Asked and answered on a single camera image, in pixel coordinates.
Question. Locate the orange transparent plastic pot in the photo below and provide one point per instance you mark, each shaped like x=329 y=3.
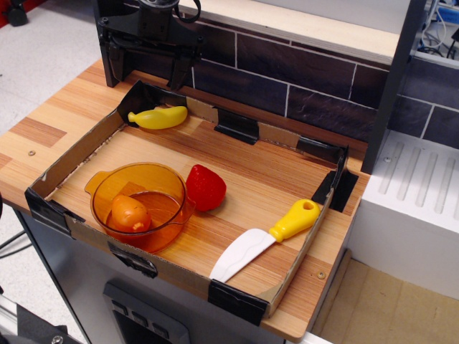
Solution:
x=145 y=205

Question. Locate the cardboard fence with black tape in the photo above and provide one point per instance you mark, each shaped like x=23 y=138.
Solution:
x=265 y=176

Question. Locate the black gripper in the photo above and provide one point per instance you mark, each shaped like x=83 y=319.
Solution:
x=151 y=29

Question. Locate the yellow toy banana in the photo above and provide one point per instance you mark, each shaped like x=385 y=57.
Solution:
x=159 y=118

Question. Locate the light wooden shelf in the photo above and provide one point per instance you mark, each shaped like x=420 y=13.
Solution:
x=329 y=34

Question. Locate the yellow white toy knife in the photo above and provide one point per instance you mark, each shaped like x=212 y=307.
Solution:
x=301 y=216

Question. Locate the red toy strawberry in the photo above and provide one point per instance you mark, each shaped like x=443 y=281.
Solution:
x=205 y=188

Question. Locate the white sink drainboard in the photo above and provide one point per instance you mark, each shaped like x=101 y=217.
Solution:
x=406 y=224

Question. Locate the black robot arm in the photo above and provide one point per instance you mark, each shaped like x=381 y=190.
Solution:
x=111 y=8

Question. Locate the dark grey upright post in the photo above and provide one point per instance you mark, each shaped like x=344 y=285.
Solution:
x=406 y=47

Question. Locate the grey oven control panel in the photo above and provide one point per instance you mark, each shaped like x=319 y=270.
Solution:
x=138 y=322

